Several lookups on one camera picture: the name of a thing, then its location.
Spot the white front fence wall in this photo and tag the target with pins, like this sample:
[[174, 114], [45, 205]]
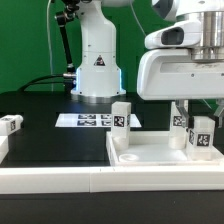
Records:
[[110, 179]]

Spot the fiducial marker sheet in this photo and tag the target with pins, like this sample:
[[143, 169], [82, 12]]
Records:
[[83, 120]]

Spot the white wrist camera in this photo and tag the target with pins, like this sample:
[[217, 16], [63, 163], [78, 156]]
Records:
[[182, 34]]

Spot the white fence wall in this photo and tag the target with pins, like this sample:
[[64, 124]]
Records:
[[110, 179], [3, 147]]

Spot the white square table top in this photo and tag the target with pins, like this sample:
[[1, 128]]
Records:
[[150, 148]]

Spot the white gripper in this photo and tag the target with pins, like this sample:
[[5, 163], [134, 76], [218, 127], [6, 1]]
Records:
[[170, 74]]

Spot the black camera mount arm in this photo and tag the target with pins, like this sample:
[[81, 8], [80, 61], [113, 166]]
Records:
[[62, 18]]

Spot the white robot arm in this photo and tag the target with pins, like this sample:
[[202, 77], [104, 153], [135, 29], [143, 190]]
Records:
[[99, 76]]

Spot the white left fence wall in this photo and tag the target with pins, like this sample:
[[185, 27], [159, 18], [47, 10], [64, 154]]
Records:
[[3, 147]]

